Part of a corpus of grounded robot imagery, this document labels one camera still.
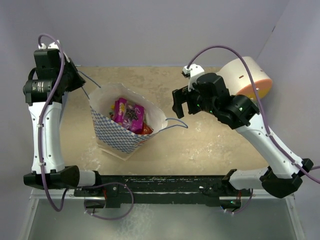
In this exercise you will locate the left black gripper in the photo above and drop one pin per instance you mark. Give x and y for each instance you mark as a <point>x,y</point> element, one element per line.
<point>79,81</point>

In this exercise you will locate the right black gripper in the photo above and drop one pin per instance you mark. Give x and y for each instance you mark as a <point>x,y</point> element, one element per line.
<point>182,95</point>

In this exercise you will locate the magenta snack packet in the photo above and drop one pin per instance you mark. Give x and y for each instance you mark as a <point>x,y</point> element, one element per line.
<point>129,115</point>

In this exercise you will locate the blue checkered paper bag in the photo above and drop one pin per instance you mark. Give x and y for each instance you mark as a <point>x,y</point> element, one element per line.
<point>113,138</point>

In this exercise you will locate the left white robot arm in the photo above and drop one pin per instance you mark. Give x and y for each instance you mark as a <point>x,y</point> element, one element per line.
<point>47,83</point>

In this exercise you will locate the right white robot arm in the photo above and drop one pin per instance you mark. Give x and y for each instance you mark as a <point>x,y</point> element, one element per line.
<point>209,94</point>

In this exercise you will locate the orange red snack packet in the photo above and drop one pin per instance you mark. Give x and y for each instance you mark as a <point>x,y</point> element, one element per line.
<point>146,129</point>

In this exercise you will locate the yellow candy snack packet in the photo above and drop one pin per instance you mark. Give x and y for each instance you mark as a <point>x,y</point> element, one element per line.
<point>111,111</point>

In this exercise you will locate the beige and orange cylinder device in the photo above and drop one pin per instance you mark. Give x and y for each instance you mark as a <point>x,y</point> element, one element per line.
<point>237,80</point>

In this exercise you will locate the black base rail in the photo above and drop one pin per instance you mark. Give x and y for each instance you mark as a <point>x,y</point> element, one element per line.
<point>208,190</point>

